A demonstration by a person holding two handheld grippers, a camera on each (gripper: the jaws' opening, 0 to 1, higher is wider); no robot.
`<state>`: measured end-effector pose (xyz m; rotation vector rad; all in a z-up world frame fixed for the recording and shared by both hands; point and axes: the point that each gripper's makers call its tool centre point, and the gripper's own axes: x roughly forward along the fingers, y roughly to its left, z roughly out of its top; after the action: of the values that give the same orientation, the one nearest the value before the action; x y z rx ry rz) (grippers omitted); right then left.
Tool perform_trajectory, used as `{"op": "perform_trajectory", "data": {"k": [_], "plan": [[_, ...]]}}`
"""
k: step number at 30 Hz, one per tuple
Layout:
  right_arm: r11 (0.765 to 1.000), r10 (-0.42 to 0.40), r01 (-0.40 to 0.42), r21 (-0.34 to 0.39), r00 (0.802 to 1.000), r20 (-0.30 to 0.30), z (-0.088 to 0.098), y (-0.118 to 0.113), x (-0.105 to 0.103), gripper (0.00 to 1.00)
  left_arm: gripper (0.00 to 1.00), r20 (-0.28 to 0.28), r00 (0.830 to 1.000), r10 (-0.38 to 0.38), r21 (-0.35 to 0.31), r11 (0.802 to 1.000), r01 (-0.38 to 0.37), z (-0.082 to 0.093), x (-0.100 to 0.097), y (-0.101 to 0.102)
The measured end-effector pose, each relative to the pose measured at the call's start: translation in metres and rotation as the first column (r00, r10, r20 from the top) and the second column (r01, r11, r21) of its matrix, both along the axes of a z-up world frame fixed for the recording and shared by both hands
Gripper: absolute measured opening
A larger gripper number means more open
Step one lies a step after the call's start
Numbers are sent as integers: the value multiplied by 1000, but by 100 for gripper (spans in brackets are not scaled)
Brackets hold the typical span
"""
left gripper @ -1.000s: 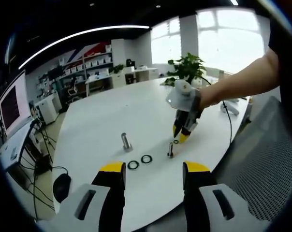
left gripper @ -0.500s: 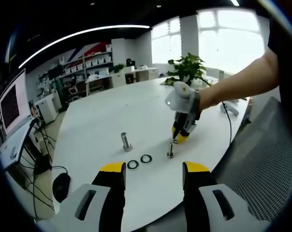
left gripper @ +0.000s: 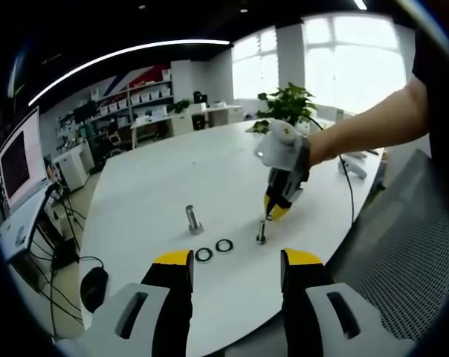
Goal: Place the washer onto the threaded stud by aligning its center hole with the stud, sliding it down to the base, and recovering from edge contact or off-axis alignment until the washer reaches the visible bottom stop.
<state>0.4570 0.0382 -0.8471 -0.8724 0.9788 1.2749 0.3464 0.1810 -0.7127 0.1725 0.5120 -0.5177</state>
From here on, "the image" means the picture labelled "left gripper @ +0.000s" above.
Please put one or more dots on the white storage shelving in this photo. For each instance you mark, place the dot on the white storage shelving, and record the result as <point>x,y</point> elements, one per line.
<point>142,96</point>

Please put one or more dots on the white cabinet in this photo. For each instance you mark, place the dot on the white cabinet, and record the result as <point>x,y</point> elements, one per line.
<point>74,167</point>

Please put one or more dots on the thin threaded metal stud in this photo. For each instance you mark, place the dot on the thin threaded metal stud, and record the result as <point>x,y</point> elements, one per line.
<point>262,231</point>

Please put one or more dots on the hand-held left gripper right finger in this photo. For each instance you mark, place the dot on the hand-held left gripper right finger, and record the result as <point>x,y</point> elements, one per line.
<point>313,323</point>

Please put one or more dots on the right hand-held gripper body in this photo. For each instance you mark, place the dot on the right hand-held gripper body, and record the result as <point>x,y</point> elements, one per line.
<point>280,148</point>

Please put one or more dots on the small potted plant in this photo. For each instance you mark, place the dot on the small potted plant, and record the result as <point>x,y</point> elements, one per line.
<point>180,106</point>

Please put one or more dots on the black bag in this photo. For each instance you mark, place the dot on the black bag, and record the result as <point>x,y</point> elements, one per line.
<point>199,97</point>

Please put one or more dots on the person's black shirt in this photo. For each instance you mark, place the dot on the person's black shirt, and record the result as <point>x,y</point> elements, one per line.
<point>436,93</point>

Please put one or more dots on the white long desk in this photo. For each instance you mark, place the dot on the white long desk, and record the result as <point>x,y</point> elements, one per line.
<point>180,121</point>

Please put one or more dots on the curved ceiling light strip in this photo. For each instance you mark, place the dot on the curved ceiling light strip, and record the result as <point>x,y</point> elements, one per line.
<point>135,49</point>

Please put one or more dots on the grey standing desk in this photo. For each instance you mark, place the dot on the grey standing desk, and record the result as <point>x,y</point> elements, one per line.
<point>24,223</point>

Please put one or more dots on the grey mesh chair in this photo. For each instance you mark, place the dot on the grey mesh chair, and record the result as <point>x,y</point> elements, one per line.
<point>395,253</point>

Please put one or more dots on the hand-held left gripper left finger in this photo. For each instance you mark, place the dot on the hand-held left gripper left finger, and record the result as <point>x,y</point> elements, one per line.
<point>128,327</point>

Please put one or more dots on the green potted plant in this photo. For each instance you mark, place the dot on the green potted plant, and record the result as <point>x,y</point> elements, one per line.
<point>289,102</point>

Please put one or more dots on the large threaded metal stud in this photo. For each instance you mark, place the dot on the large threaded metal stud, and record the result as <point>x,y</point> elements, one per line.
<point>190,215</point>

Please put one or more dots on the black computer mouse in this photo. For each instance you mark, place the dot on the black computer mouse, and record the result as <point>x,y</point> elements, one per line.
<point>94,286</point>

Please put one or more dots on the computer monitor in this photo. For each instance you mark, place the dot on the computer monitor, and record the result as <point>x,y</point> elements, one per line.
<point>22,160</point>

